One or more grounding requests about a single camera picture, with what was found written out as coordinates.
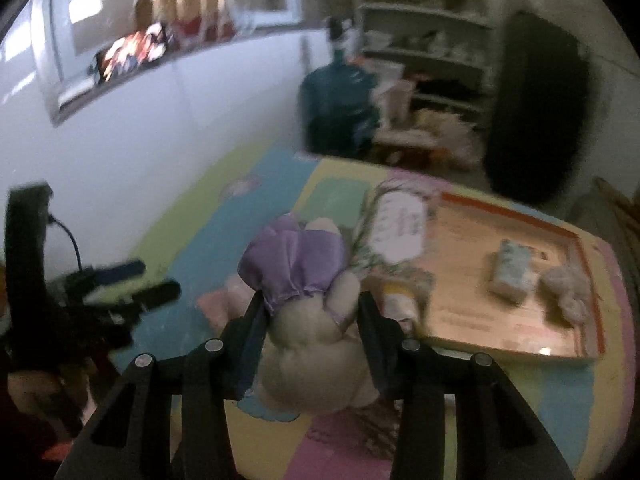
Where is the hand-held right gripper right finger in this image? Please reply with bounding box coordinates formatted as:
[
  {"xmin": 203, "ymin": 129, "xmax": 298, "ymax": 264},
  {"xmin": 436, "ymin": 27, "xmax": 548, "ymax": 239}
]
[{"xmin": 357, "ymin": 290, "xmax": 576, "ymax": 480}]

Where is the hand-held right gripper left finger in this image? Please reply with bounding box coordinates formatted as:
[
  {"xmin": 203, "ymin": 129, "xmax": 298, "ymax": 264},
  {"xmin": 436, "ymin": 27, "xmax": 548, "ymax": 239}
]
[{"xmin": 55, "ymin": 292, "xmax": 268, "ymax": 480}]

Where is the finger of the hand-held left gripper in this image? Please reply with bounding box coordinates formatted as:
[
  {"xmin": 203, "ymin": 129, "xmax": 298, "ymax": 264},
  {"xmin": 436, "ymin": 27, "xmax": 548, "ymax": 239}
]
[
  {"xmin": 117, "ymin": 281, "xmax": 182, "ymax": 312},
  {"xmin": 86, "ymin": 260, "xmax": 147, "ymax": 287}
]

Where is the pink cloth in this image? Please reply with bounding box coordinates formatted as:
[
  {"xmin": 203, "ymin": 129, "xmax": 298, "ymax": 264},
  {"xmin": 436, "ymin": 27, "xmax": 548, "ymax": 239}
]
[{"xmin": 197, "ymin": 274, "xmax": 252, "ymax": 332}]

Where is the cream plush toy purple dress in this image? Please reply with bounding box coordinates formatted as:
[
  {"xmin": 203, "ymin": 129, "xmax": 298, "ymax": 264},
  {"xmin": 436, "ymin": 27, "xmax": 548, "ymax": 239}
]
[{"xmin": 237, "ymin": 212, "xmax": 378, "ymax": 413}]

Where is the cardboard box orange rim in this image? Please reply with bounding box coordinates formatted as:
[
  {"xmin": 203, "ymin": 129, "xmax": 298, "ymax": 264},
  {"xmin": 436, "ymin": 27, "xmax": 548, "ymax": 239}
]
[{"xmin": 417, "ymin": 190, "xmax": 608, "ymax": 366}]

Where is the spotted fuzzy cloth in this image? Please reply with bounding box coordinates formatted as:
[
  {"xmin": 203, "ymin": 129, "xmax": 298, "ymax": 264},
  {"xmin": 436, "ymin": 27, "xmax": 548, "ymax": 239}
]
[{"xmin": 540, "ymin": 264, "xmax": 594, "ymax": 327}]

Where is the person's left hand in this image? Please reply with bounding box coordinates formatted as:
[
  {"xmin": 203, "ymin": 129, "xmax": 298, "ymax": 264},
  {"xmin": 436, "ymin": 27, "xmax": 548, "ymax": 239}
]
[{"xmin": 7, "ymin": 355, "xmax": 98, "ymax": 426}]

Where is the cream plastic bottle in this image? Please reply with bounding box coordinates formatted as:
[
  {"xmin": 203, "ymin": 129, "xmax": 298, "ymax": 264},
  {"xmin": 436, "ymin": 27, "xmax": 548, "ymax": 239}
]
[{"xmin": 382, "ymin": 285, "xmax": 422, "ymax": 333}]

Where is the floral tissue pack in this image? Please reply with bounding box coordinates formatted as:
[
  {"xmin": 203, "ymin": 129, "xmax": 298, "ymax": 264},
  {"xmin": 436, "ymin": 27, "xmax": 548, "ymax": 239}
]
[{"xmin": 350, "ymin": 179, "xmax": 442, "ymax": 322}]

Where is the green white tissue pack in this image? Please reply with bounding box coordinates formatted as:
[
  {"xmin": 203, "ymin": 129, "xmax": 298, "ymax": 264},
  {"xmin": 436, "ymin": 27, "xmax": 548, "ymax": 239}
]
[{"xmin": 487, "ymin": 239, "xmax": 542, "ymax": 304}]

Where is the low table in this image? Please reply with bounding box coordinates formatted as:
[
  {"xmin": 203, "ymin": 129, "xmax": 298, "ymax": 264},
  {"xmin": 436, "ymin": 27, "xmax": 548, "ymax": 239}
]
[{"xmin": 372, "ymin": 129, "xmax": 443, "ymax": 166}]

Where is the pile of colourful packets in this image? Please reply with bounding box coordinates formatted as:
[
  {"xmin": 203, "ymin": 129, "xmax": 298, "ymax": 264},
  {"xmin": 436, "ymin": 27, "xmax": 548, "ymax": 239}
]
[{"xmin": 91, "ymin": 22, "xmax": 170, "ymax": 85}]

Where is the clear plastic bag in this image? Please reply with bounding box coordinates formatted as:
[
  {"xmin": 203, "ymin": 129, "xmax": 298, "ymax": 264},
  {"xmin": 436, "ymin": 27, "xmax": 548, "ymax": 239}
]
[{"xmin": 425, "ymin": 109, "xmax": 478, "ymax": 163}]

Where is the white sack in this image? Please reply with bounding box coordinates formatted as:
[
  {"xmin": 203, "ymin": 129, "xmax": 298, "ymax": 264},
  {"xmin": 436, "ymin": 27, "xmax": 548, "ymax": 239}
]
[{"xmin": 380, "ymin": 79, "xmax": 417, "ymax": 132}]

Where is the blue water jug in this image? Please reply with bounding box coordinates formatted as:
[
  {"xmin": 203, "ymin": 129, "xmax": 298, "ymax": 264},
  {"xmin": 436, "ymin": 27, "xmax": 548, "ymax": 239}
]
[{"xmin": 299, "ymin": 57, "xmax": 382, "ymax": 158}]

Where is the window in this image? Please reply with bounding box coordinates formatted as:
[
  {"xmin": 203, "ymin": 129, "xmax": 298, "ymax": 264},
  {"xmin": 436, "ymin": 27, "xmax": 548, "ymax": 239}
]
[{"xmin": 30, "ymin": 0, "xmax": 307, "ymax": 127}]

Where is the black refrigerator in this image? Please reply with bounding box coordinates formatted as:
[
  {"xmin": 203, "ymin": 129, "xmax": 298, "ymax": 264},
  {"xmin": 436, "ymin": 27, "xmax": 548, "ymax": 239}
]
[{"xmin": 486, "ymin": 10, "xmax": 594, "ymax": 207}]

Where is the water jug pump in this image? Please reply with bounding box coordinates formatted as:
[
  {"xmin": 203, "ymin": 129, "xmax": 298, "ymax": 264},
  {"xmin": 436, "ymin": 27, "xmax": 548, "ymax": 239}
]
[{"xmin": 327, "ymin": 16, "xmax": 359, "ymax": 62}]

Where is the white shelving unit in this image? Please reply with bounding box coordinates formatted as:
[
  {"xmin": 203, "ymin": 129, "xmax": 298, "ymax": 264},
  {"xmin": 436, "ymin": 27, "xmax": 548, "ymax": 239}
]
[{"xmin": 350, "ymin": 0, "xmax": 497, "ymax": 113}]

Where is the black cable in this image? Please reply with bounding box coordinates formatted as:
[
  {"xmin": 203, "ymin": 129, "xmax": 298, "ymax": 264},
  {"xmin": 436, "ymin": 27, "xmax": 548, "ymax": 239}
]
[{"xmin": 49, "ymin": 214, "xmax": 83, "ymax": 273}]

